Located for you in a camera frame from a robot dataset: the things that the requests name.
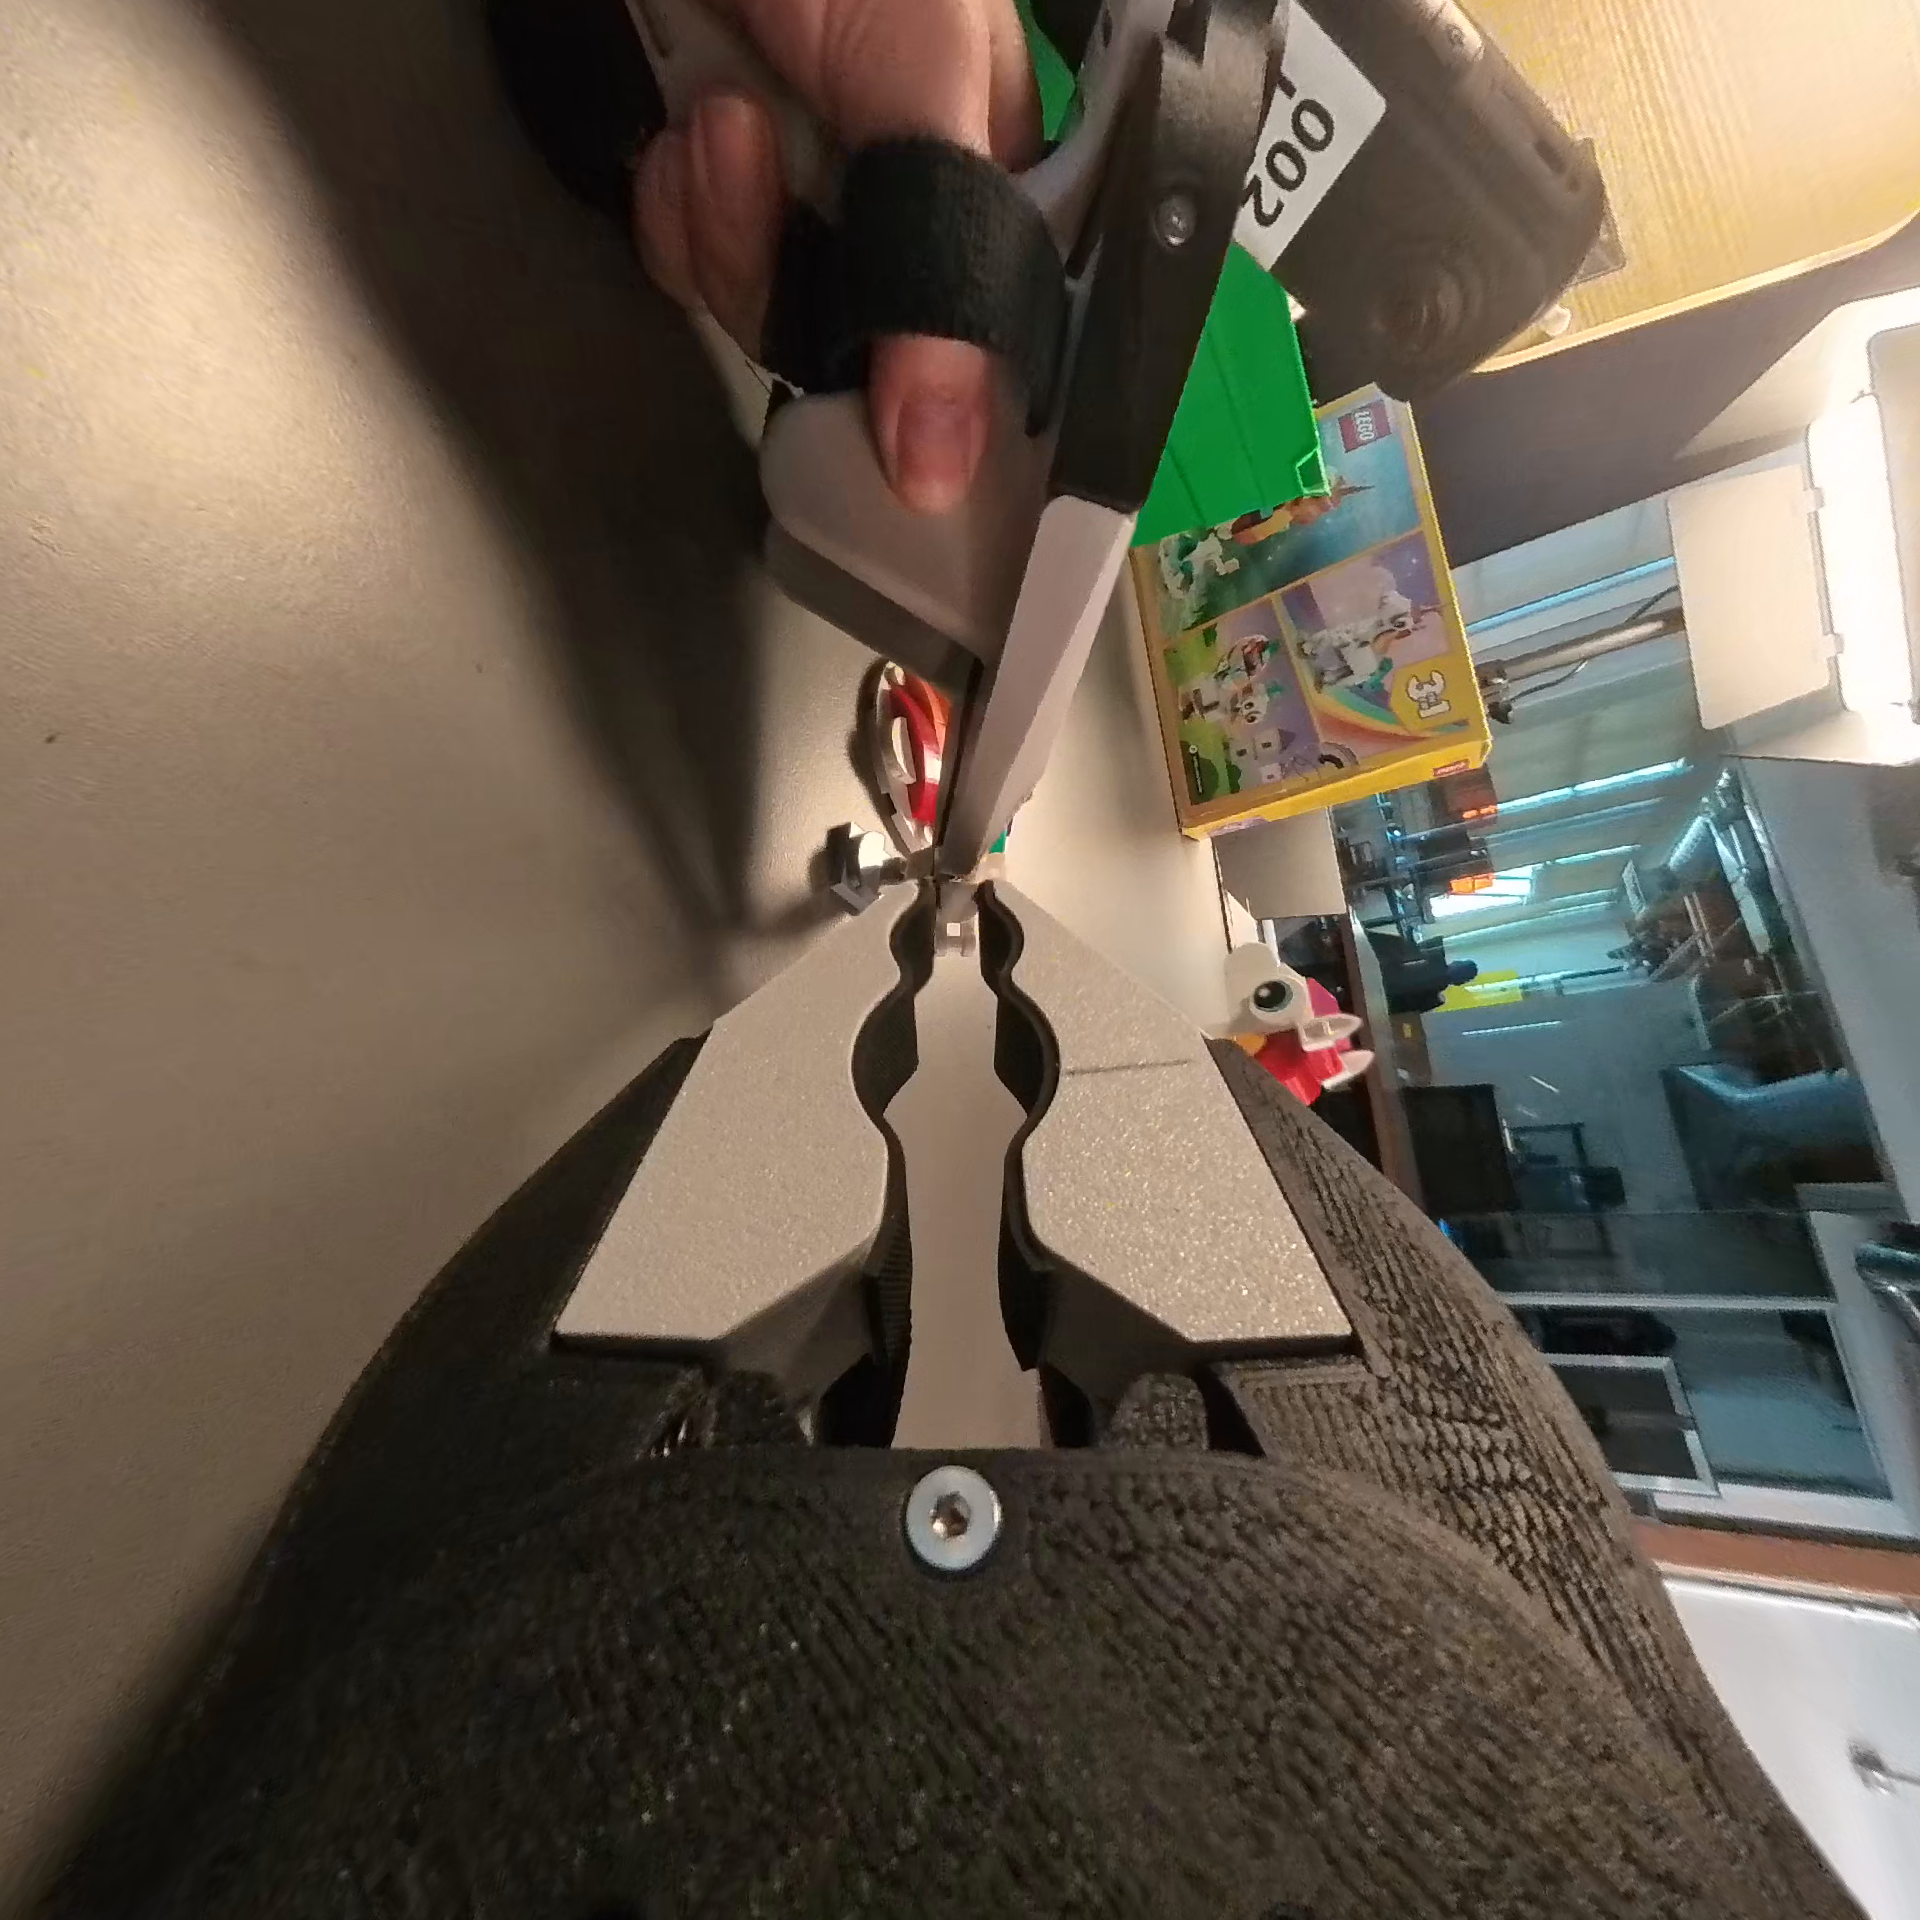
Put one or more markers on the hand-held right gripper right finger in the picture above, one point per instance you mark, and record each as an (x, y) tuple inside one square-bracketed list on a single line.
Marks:
[(1184, 1203)]

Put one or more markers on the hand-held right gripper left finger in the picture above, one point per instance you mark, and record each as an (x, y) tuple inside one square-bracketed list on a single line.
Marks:
[(736, 1203)]

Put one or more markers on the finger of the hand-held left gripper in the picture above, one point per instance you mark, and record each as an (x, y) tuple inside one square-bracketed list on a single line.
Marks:
[(1050, 647)]

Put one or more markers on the green plastic bin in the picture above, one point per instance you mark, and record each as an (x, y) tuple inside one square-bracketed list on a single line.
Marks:
[(1229, 405)]

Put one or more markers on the round rainbow lego build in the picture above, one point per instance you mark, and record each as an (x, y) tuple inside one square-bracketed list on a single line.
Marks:
[(908, 733)]

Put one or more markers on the white lego unicorn figure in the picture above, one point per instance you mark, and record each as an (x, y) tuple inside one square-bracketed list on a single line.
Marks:
[(1273, 1001)]

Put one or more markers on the small white grey lego leg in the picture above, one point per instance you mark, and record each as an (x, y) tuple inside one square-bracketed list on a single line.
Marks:
[(864, 867)]

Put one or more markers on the yellow lego set box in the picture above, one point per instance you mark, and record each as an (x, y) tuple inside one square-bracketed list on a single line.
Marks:
[(1319, 628)]

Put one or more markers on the person's left hand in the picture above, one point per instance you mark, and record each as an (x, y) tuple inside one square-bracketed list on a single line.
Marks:
[(899, 59)]

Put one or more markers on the orange lit screen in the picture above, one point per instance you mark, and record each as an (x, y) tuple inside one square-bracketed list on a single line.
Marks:
[(1468, 791)]

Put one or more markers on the blue sofa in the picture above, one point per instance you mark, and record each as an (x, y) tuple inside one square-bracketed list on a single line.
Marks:
[(1768, 1126)]

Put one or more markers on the light wooden panel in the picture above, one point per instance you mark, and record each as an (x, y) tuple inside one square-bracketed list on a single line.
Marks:
[(1724, 135)]

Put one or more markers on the white ceiling light fixture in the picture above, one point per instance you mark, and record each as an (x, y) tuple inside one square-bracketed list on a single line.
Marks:
[(1752, 600)]

